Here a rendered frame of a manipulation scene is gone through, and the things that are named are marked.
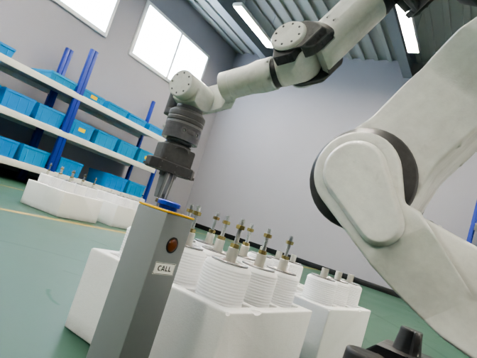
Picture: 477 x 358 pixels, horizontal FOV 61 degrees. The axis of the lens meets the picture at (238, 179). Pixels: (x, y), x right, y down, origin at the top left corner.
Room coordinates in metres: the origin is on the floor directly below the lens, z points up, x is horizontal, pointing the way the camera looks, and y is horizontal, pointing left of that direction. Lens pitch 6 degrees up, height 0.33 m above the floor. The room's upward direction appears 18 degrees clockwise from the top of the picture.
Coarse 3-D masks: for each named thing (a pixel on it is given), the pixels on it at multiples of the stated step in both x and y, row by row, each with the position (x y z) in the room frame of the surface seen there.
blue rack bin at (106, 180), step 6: (90, 168) 6.30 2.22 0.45; (90, 174) 6.29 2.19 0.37; (96, 174) 6.22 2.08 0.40; (102, 174) 6.14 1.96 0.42; (108, 174) 6.07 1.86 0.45; (90, 180) 6.27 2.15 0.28; (96, 180) 6.20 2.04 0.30; (102, 180) 6.13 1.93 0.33; (108, 180) 6.08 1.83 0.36; (114, 180) 6.17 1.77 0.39; (120, 180) 6.26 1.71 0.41; (126, 180) 6.35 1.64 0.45; (108, 186) 6.11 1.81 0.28; (114, 186) 6.21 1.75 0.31; (120, 186) 6.29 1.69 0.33
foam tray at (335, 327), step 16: (304, 304) 1.21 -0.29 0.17; (320, 304) 1.21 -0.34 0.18; (320, 320) 1.17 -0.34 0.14; (336, 320) 1.22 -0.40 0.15; (352, 320) 1.34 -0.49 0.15; (320, 336) 1.17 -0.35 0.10; (336, 336) 1.25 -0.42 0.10; (352, 336) 1.37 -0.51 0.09; (304, 352) 1.19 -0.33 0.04; (320, 352) 1.18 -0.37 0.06; (336, 352) 1.29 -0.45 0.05
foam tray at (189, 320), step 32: (96, 256) 0.92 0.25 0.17; (96, 288) 0.90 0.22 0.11; (192, 288) 0.83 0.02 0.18; (96, 320) 0.88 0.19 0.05; (160, 320) 0.79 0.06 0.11; (192, 320) 0.75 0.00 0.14; (224, 320) 0.71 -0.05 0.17; (256, 320) 0.80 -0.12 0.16; (288, 320) 0.92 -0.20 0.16; (160, 352) 0.78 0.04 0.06; (192, 352) 0.74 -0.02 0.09; (224, 352) 0.73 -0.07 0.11; (256, 352) 0.83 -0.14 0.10; (288, 352) 0.97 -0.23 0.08
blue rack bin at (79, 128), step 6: (78, 120) 5.42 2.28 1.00; (60, 126) 5.47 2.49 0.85; (72, 126) 5.39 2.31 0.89; (78, 126) 5.45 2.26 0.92; (84, 126) 5.53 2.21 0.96; (90, 126) 5.59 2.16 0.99; (72, 132) 5.41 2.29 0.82; (78, 132) 5.48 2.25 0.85; (84, 132) 5.55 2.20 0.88; (90, 132) 5.63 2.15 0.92; (84, 138) 5.59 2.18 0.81
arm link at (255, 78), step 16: (256, 64) 0.84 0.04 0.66; (272, 64) 0.83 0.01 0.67; (288, 64) 0.81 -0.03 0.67; (304, 64) 0.82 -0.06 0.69; (240, 80) 0.86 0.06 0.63; (256, 80) 0.85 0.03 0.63; (272, 80) 0.84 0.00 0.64; (288, 80) 0.84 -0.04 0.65; (304, 80) 0.85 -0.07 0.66; (240, 96) 0.90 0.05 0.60
